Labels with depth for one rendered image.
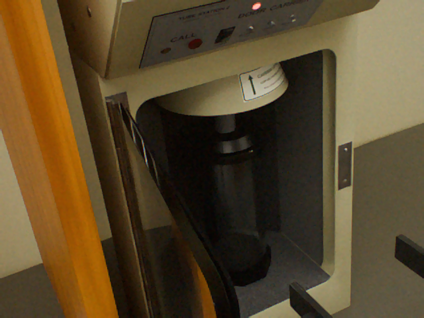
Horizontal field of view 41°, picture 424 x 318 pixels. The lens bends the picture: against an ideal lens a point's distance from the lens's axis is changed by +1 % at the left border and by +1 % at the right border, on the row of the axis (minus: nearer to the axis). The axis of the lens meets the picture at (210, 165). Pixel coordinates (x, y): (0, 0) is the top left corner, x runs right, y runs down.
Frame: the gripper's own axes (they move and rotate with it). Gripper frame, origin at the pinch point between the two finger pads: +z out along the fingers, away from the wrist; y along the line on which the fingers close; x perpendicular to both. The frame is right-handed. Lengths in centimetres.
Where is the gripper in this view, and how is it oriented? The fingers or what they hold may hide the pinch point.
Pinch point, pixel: (354, 273)
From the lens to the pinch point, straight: 61.5
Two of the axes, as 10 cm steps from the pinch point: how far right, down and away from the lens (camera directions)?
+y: -8.8, 3.0, -3.6
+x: 1.0, 8.7, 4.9
